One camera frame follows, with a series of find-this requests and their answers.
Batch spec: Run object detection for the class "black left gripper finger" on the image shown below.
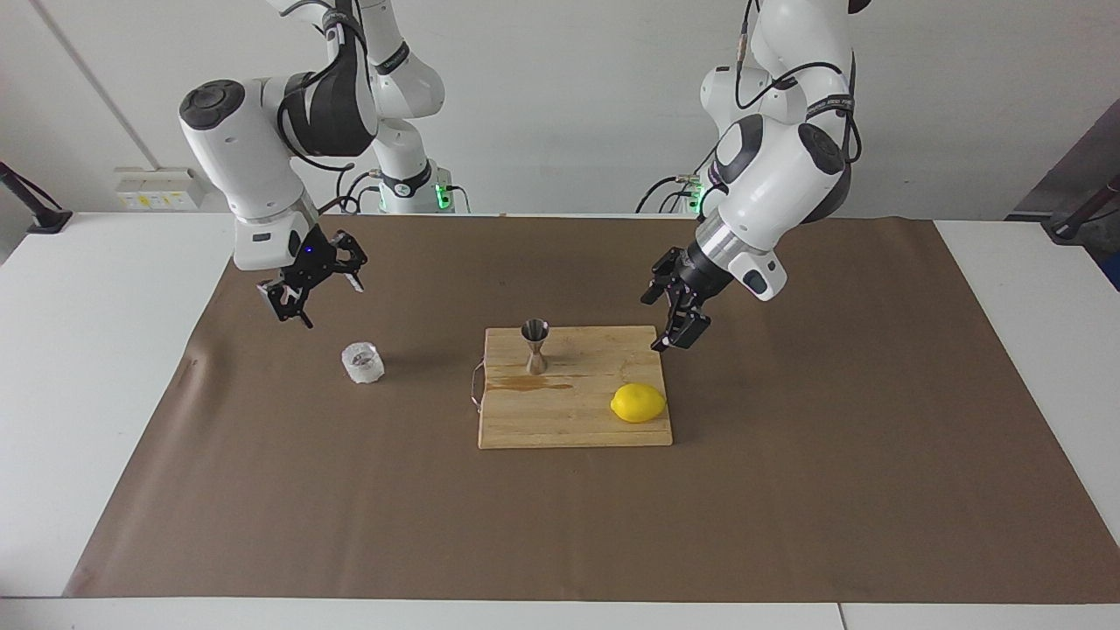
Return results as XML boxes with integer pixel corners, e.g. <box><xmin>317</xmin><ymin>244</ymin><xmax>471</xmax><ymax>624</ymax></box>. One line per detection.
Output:
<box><xmin>640</xmin><ymin>247</ymin><xmax>684</xmax><ymax>306</ymax></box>
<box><xmin>651</xmin><ymin>301</ymin><xmax>712</xmax><ymax>354</ymax></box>

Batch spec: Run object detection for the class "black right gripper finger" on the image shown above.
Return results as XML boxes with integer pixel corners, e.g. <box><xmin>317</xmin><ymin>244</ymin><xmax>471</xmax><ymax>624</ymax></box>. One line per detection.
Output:
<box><xmin>257</xmin><ymin>279</ymin><xmax>316</xmax><ymax>330</ymax></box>
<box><xmin>331</xmin><ymin>230</ymin><xmax>369</xmax><ymax>295</ymax></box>

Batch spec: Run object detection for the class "clear glass cup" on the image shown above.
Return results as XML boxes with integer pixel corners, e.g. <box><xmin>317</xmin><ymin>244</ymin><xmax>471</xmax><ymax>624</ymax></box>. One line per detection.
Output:
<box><xmin>340</xmin><ymin>341</ymin><xmax>386</xmax><ymax>387</ymax></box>

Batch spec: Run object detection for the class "steel double jigger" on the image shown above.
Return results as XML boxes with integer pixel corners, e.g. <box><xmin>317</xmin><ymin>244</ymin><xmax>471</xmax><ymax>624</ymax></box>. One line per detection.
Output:
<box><xmin>521</xmin><ymin>318</ymin><xmax>551</xmax><ymax>376</ymax></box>

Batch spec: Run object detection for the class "yellow lemon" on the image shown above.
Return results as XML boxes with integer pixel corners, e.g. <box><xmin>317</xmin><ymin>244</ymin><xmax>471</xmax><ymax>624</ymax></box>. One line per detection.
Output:
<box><xmin>610</xmin><ymin>382</ymin><xmax>669</xmax><ymax>424</ymax></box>

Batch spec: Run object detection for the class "wooden cutting board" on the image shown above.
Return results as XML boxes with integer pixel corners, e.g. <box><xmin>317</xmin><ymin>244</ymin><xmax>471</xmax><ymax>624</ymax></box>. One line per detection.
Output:
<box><xmin>471</xmin><ymin>325</ymin><xmax>675</xmax><ymax>450</ymax></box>

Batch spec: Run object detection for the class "brown paper table mat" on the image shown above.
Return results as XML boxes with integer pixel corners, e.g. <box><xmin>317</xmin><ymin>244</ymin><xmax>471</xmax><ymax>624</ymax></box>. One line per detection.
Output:
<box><xmin>63</xmin><ymin>213</ymin><xmax>1120</xmax><ymax>605</ymax></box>

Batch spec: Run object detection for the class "dark grey panel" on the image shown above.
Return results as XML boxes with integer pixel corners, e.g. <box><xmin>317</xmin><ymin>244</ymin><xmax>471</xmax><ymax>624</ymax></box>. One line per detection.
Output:
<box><xmin>1004</xmin><ymin>96</ymin><xmax>1120</xmax><ymax>221</ymax></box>

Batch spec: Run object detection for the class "black right base cable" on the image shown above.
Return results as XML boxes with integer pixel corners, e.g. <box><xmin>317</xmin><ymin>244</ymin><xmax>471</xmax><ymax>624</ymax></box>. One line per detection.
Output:
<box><xmin>337</xmin><ymin>170</ymin><xmax>473</xmax><ymax>214</ymax></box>

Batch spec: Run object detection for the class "black base cable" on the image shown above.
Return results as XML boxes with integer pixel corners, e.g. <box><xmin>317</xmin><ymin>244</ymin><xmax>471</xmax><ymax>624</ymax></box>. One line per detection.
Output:
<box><xmin>635</xmin><ymin>144</ymin><xmax>727</xmax><ymax>214</ymax></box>
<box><xmin>337</xmin><ymin>170</ymin><xmax>473</xmax><ymax>214</ymax></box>

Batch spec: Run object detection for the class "black left base cable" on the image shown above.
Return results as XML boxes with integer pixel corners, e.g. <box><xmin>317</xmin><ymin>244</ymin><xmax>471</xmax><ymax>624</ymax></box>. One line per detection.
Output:
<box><xmin>635</xmin><ymin>144</ymin><xmax>727</xmax><ymax>214</ymax></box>

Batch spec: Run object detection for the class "white wall socket strip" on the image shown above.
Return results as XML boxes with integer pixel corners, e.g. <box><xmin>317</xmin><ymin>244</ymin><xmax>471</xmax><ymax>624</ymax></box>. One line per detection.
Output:
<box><xmin>114</xmin><ymin>166</ymin><xmax>207</xmax><ymax>212</ymax></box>

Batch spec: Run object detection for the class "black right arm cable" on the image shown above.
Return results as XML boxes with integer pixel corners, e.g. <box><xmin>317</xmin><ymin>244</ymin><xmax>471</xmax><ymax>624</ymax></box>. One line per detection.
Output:
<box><xmin>276</xmin><ymin>0</ymin><xmax>361</xmax><ymax>216</ymax></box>

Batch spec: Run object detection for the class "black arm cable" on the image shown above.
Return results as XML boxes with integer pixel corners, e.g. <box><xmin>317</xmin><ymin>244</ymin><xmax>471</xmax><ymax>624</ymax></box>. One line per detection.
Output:
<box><xmin>733</xmin><ymin>0</ymin><xmax>865</xmax><ymax>169</ymax></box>
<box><xmin>276</xmin><ymin>0</ymin><xmax>361</xmax><ymax>216</ymax></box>

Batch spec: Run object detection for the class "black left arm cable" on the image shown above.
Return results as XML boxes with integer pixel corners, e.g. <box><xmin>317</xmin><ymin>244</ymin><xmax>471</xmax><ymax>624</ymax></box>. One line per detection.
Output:
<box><xmin>733</xmin><ymin>0</ymin><xmax>865</xmax><ymax>169</ymax></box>

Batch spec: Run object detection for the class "black clamp mount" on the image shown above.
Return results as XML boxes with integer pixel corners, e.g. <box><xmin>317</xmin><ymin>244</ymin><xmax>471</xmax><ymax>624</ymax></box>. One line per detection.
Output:
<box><xmin>1041</xmin><ymin>173</ymin><xmax>1120</xmax><ymax>247</ymax></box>
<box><xmin>0</xmin><ymin>161</ymin><xmax>73</xmax><ymax>235</ymax></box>

